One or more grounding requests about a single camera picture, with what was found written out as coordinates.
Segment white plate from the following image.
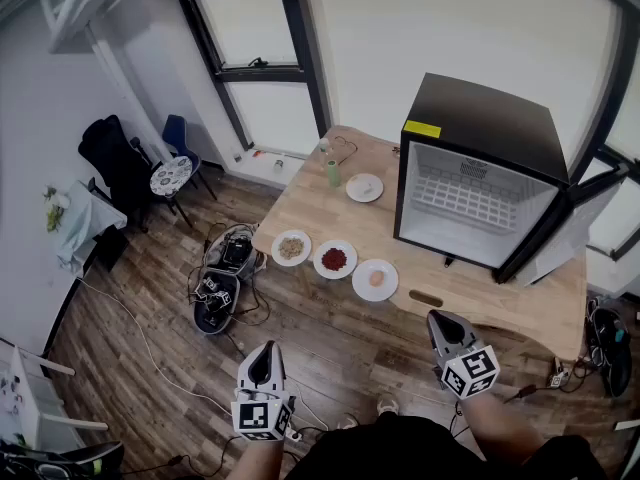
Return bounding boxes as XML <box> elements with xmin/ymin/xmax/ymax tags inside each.
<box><xmin>351</xmin><ymin>258</ymin><xmax>400</xmax><ymax>303</ymax></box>
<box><xmin>313</xmin><ymin>239</ymin><xmax>359</xmax><ymax>280</ymax></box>
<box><xmin>345</xmin><ymin>172</ymin><xmax>385</xmax><ymax>203</ymax></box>
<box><xmin>271</xmin><ymin>229</ymin><xmax>312</xmax><ymax>268</ymax></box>

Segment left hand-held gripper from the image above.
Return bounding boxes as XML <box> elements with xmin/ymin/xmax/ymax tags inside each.
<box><xmin>230</xmin><ymin>340</ymin><xmax>297</xmax><ymax>442</ymax></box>

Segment round patterned cushion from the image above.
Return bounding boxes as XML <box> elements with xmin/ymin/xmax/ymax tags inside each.
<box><xmin>149</xmin><ymin>156</ymin><xmax>194</xmax><ymax>197</ymax></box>

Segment table with pale cloth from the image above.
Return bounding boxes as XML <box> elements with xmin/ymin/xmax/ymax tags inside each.
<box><xmin>54</xmin><ymin>180</ymin><xmax>129</xmax><ymax>277</ymax></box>

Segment long white cable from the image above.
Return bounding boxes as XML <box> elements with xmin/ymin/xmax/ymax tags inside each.
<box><xmin>74</xmin><ymin>275</ymin><xmax>301</xmax><ymax>442</ymax></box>

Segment spare hand-held gripper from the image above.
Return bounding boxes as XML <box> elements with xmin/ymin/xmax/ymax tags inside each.
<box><xmin>199</xmin><ymin>276</ymin><xmax>234</xmax><ymax>314</ymax></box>

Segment person's black clothing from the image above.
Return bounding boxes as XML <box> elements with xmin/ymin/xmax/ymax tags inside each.
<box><xmin>284</xmin><ymin>412</ymin><xmax>606</xmax><ymax>480</ymax></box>

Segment white power adapter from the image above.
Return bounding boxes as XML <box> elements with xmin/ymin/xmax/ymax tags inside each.
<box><xmin>549</xmin><ymin>357</ymin><xmax>569</xmax><ymax>389</ymax></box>

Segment black mini fridge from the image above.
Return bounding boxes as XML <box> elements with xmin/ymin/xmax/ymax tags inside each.
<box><xmin>393</xmin><ymin>71</ymin><xmax>626</xmax><ymax>289</ymax></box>

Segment black-framed window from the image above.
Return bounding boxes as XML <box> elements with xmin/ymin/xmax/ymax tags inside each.
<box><xmin>569</xmin><ymin>0</ymin><xmax>640</xmax><ymax>269</ymax></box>
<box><xmin>173</xmin><ymin>0</ymin><xmax>332</xmax><ymax>155</ymax></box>

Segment bunch of flowers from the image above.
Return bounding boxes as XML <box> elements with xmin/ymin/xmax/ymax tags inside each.
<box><xmin>42</xmin><ymin>185</ymin><xmax>71</xmax><ymax>234</ymax></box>

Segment black office chair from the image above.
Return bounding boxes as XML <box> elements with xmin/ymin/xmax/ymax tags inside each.
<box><xmin>77</xmin><ymin>114</ymin><xmax>156</xmax><ymax>234</ymax></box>

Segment white rack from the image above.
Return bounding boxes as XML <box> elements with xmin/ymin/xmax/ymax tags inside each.
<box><xmin>0</xmin><ymin>340</ymin><xmax>109</xmax><ymax>452</ymax></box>

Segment thin wire-framed glasses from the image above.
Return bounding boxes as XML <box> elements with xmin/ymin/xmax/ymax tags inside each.
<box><xmin>333</xmin><ymin>135</ymin><xmax>359</xmax><ymax>167</ymax></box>

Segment black cable with adapter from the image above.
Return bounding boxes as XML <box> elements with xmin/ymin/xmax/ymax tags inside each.
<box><xmin>502</xmin><ymin>382</ymin><xmax>551</xmax><ymax>404</ymax></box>

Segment black and green bag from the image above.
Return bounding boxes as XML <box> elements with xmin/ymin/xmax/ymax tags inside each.
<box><xmin>0</xmin><ymin>440</ymin><xmax>126</xmax><ymax>480</ymax></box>

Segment person's right forearm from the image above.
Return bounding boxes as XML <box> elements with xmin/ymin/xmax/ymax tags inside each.
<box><xmin>459</xmin><ymin>390</ymin><xmax>556</xmax><ymax>464</ymax></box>

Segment blue chair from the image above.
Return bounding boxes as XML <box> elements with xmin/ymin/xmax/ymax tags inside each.
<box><xmin>149</xmin><ymin>114</ymin><xmax>219</xmax><ymax>229</ymax></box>

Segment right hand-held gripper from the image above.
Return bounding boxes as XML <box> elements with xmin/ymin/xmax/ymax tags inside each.
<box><xmin>426</xmin><ymin>310</ymin><xmax>501</xmax><ymax>400</ymax></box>

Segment person's left forearm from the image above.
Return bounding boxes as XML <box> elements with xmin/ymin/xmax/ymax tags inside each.
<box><xmin>224</xmin><ymin>437</ymin><xmax>286</xmax><ymax>480</ymax></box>

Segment black electronic device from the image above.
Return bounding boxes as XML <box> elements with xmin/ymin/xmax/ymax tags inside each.
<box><xmin>222</xmin><ymin>237</ymin><xmax>251</xmax><ymax>264</ymax></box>

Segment grey open carry case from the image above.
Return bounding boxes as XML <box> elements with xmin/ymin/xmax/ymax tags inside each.
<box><xmin>192</xmin><ymin>222</ymin><xmax>266</xmax><ymax>337</ymax></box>

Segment beige oat food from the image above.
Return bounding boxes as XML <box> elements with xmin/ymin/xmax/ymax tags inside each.
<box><xmin>278</xmin><ymin>236</ymin><xmax>305</xmax><ymax>261</ymax></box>

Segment white wire shelf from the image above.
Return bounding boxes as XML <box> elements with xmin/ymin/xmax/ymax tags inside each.
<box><xmin>412</xmin><ymin>172</ymin><xmax>521</xmax><ymax>229</ymax></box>

